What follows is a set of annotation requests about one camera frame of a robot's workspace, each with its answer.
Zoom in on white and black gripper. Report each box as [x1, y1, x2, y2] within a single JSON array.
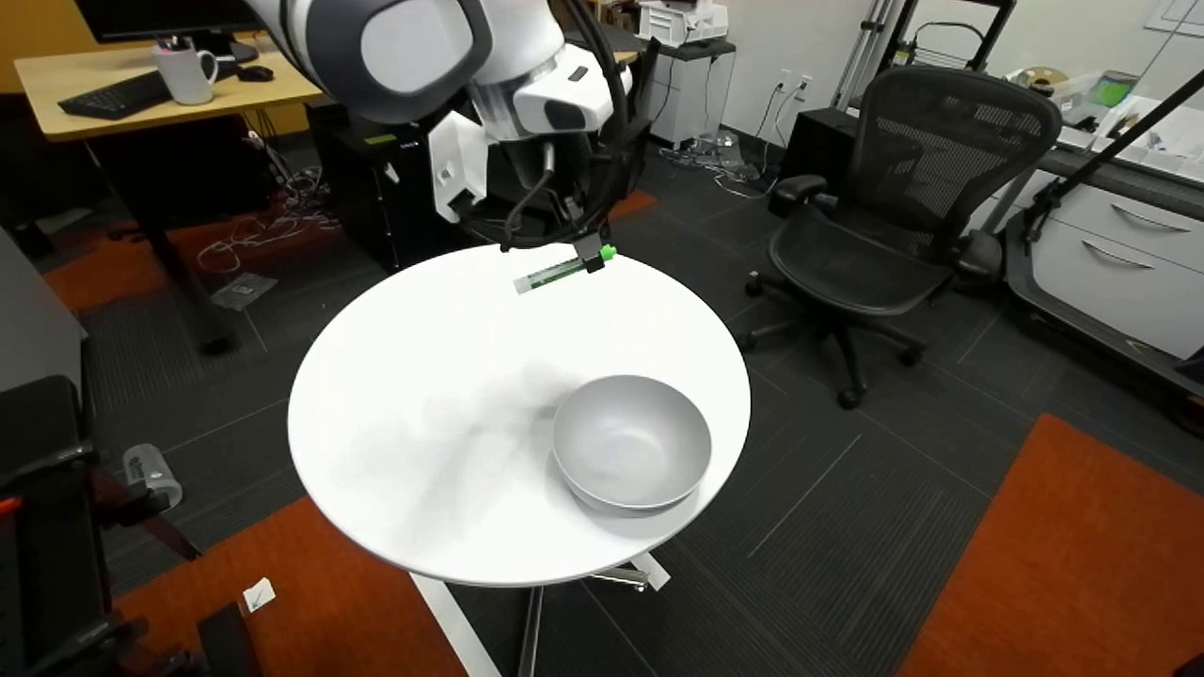
[[428, 43, 613, 271]]

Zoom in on white round table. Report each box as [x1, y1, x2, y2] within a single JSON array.
[[285, 241, 757, 677]]

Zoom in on black keyboard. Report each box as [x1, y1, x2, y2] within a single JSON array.
[[58, 73, 167, 121]]

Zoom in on green and white marker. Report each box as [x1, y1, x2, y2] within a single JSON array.
[[516, 245, 615, 295]]

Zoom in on grey bowl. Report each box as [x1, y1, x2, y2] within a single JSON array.
[[552, 375, 711, 511]]

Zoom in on white drawer cabinet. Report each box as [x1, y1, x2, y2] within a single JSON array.
[[1023, 151, 1204, 362]]

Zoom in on white mug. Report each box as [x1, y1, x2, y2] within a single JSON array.
[[155, 43, 219, 107]]

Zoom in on black mesh office chair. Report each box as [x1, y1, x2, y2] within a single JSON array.
[[746, 63, 1060, 406]]

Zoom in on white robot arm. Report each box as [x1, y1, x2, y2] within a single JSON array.
[[243, 0, 628, 271]]

